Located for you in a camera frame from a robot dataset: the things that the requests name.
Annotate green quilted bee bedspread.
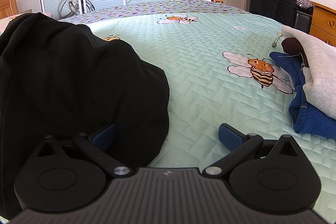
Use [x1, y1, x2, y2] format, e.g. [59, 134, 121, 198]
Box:
[56, 0, 336, 216]

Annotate black leather stool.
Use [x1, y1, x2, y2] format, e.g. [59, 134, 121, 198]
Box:
[293, 10, 313, 34]

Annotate wooden dresser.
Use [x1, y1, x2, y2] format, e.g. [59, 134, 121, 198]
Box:
[310, 1, 336, 46]

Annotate white hoodie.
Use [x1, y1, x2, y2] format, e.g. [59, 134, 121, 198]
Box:
[272, 25, 336, 119]

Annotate blue knitted sweater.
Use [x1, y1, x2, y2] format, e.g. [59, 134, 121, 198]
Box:
[269, 51, 336, 139]

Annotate wooden headboard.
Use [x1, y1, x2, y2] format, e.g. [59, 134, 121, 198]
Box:
[0, 0, 20, 20]

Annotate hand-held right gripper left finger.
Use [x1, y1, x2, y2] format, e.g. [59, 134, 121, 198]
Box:
[34, 123, 134, 178]

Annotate floral pillow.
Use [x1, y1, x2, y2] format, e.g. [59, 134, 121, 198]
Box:
[0, 13, 21, 35]

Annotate black pants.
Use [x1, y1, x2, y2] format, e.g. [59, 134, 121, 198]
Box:
[0, 12, 170, 222]

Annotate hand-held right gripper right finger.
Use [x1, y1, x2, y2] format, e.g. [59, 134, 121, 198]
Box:
[203, 123, 305, 178]

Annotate brown garment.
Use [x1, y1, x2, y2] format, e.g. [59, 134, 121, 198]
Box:
[281, 38, 310, 68]

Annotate dark floral garment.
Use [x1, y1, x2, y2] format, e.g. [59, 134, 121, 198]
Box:
[296, 0, 314, 10]

